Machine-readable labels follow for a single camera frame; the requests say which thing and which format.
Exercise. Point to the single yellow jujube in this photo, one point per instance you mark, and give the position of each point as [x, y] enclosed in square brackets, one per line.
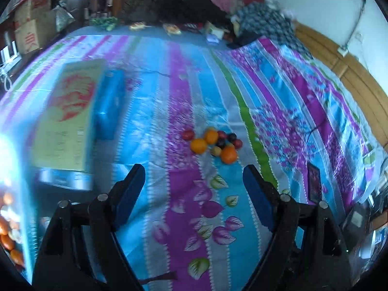
[216, 151]

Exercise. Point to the checked plastic bag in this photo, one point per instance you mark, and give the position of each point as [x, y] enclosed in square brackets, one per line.
[64, 19]

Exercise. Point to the single small tangerine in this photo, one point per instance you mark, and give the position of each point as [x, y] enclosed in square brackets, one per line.
[229, 155]
[210, 136]

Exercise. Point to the light blue perforated plastic basket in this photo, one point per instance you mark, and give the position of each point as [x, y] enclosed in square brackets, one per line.
[28, 233]

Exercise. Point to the plaid shirt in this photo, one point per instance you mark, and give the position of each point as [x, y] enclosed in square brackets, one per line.
[266, 24]

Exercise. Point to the plain brown cardboard box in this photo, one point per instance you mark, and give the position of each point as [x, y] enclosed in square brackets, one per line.
[35, 3]

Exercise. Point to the small red fruit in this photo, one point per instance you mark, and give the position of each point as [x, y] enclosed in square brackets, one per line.
[238, 143]
[188, 135]
[222, 134]

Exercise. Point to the pile of tangerines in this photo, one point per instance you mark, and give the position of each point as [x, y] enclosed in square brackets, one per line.
[6, 241]

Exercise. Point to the pile of clothes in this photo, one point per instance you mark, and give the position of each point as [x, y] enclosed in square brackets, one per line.
[206, 3]

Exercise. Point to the long yellow box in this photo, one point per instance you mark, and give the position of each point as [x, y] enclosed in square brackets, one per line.
[66, 112]

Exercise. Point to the green snack packet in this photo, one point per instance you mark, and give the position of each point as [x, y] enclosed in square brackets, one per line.
[104, 23]

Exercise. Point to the small white box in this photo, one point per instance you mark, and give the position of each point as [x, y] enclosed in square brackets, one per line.
[214, 35]

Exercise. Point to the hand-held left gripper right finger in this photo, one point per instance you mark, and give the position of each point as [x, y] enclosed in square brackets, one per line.
[257, 194]

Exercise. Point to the dark purple plum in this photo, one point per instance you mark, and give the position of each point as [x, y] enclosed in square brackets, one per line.
[221, 143]
[232, 137]

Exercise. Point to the yellow snack packet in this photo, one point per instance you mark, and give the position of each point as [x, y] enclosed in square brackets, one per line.
[139, 25]
[172, 29]

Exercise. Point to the black phone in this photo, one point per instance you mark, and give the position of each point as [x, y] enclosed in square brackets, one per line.
[314, 182]

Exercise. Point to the dark patterned chair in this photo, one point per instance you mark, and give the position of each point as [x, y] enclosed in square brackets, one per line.
[142, 1]

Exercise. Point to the striped floral bedsheet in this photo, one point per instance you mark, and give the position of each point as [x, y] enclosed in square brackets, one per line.
[188, 97]

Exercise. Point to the white wall socket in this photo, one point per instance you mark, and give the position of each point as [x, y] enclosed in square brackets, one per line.
[342, 51]

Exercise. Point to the wooden headboard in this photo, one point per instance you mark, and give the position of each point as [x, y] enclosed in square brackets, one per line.
[348, 75]

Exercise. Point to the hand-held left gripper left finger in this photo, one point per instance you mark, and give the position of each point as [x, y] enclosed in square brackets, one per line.
[133, 194]

